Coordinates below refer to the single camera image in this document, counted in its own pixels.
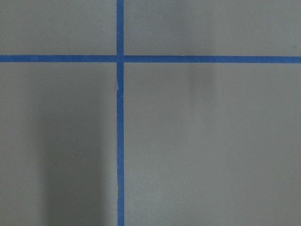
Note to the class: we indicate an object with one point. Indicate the blue tape strip lengthwise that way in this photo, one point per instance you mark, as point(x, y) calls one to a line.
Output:
point(120, 112)

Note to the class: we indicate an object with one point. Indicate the blue tape strip crosswise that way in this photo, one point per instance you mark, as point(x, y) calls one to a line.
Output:
point(149, 59)

